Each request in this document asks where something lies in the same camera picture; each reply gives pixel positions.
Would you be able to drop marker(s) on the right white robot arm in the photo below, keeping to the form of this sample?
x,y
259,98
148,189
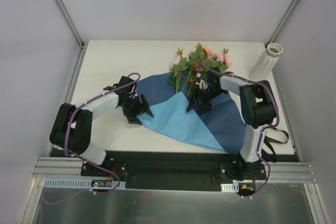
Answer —
x,y
258,108

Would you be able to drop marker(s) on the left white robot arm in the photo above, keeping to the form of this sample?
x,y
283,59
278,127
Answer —
x,y
72,128

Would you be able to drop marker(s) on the white cable duct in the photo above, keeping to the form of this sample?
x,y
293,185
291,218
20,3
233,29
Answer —
x,y
230,188
82,183

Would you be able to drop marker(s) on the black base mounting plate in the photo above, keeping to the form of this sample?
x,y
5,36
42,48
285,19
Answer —
x,y
175,171

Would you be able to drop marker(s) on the black ribbon gold lettering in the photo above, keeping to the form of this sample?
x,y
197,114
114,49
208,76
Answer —
x,y
273,136

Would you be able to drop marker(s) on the left aluminium frame post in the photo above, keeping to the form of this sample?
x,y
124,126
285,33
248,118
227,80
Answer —
x,y
70,23

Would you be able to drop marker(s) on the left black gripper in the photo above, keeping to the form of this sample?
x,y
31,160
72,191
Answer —
x,y
137,107

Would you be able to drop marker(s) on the left white cable duct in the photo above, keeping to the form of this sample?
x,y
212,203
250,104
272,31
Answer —
x,y
82,183

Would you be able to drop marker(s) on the white ribbed vase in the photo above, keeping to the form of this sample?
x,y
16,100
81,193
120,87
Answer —
x,y
266,62

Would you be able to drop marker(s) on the blue wrapping paper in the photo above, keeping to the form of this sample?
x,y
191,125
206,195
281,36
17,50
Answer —
x,y
221,129

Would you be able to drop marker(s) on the right white cable duct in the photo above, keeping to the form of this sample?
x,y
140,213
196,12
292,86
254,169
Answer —
x,y
230,188

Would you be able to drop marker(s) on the pink artificial flower bunch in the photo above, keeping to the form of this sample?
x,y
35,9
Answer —
x,y
186,69

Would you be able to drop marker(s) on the aluminium front rail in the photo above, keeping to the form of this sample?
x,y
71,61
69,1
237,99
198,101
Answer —
x,y
280,172

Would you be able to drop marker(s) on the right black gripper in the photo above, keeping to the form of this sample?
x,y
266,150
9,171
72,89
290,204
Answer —
x,y
200,98

